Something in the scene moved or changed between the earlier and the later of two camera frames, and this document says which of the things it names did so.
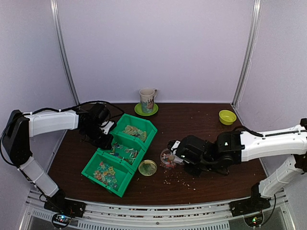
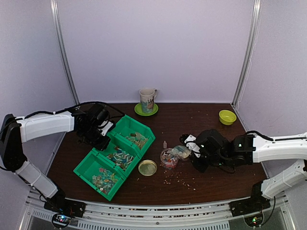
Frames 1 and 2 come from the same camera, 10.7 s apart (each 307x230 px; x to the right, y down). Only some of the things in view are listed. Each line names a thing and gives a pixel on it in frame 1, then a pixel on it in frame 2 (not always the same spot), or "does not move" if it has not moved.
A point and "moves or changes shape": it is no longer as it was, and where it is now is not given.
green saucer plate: [138, 110] does not move
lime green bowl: [227, 117] does not move
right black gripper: [195, 172] to [202, 167]
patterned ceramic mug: [147, 97] does not move
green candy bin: [125, 150] moves or changes shape
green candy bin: [135, 128] moves or changes shape
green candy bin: [109, 172] moves or changes shape
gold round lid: [147, 167] does not move
